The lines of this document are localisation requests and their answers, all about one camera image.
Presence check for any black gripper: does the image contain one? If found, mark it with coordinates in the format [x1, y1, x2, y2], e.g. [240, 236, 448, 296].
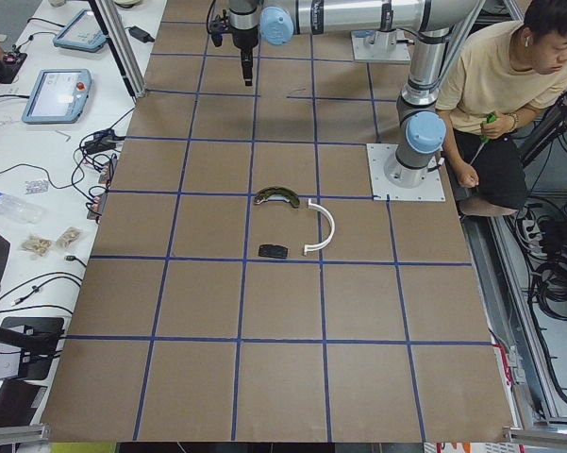
[232, 27, 258, 87]

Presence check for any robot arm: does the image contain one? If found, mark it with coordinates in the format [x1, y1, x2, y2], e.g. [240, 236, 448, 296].
[206, 1, 481, 188]

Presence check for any black power adapter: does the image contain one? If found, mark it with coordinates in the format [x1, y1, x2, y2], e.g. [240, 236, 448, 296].
[127, 25, 155, 43]

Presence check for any olive brake shoe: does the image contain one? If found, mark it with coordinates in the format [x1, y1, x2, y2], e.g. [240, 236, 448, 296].
[253, 186, 300, 209]

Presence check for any white curved plastic piece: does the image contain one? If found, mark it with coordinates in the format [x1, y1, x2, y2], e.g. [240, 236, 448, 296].
[302, 198, 338, 257]

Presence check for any teach pendant far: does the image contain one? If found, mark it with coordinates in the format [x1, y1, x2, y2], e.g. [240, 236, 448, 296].
[53, 9, 107, 53]

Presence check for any teach pendant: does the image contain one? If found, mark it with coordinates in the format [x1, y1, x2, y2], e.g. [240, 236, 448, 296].
[53, 9, 107, 53]
[22, 69, 92, 125]

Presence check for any black brake pad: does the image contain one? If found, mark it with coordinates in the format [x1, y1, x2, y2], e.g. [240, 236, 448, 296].
[258, 243, 289, 260]

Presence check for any teach pendant near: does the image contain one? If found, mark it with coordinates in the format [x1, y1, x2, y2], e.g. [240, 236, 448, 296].
[22, 69, 92, 125]

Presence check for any seated person beige shirt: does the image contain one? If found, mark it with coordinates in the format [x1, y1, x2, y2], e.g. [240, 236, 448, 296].
[436, 0, 567, 217]

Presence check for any plastic water bottle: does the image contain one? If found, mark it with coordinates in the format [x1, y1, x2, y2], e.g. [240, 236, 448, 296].
[0, 192, 44, 224]

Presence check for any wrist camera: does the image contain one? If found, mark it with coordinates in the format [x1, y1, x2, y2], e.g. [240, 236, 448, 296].
[208, 10, 229, 47]

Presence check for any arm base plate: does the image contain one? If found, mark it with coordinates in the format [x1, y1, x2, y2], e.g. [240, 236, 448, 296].
[366, 143, 445, 202]
[351, 29, 412, 65]

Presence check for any aluminium frame post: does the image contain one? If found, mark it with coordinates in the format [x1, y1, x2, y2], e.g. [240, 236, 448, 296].
[89, 0, 145, 99]

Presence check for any green handled screwdriver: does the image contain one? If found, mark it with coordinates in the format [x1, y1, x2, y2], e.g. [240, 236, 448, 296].
[469, 112, 496, 164]

